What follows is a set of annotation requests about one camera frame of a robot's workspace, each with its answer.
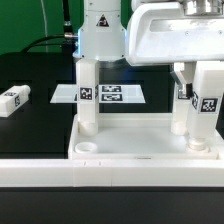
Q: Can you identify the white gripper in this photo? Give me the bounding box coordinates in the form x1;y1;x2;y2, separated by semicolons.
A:
126;0;224;99

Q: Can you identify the white desk top tray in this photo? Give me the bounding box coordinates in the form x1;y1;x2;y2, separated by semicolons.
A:
68;113;224;160

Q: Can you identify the white tag mat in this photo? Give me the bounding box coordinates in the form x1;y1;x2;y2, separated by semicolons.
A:
51;84;145;104

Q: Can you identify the white front fence bar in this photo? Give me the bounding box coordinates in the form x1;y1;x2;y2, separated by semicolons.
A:
0;159;224;187

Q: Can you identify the black cable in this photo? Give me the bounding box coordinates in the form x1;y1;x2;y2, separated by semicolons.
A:
20;0;80;54

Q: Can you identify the white thin cable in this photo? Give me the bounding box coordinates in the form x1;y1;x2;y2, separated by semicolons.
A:
40;0;50;54

